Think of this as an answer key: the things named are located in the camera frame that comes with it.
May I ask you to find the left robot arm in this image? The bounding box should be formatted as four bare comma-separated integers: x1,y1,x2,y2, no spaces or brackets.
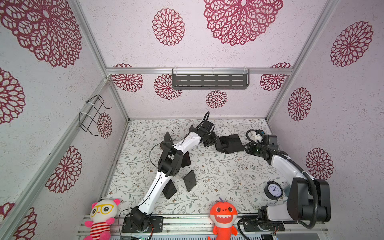
130,130,219,227

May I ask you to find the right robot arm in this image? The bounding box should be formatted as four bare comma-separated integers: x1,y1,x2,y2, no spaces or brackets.
244,142,332,228

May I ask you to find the black alarm clock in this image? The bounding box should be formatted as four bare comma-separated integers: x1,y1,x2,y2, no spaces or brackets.
264,181,284,201

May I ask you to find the red shark plush toy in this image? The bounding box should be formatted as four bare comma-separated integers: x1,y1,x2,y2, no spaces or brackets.
210,198,238,240

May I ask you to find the pink striped plush toy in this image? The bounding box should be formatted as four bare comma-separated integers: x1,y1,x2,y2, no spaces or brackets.
85,199,121,240

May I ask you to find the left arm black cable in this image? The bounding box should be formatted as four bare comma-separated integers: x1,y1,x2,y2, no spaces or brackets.
117,111,211,240

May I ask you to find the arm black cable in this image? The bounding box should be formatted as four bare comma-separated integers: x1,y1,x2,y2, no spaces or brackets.
236,129,319,240
117,111,211,240

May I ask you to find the dark grey wall shelf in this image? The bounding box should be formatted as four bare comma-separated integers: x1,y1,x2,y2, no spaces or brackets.
171,69,250,90

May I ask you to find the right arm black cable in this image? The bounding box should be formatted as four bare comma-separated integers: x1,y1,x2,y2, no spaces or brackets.
236,129,319,240

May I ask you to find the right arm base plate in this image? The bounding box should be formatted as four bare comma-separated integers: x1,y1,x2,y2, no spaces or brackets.
241,216,285,232

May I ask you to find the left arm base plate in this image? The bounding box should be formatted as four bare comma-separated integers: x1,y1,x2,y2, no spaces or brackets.
122,215,164,234

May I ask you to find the black wire wall rack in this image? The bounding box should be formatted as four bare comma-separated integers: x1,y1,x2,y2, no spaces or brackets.
78,95,113,139

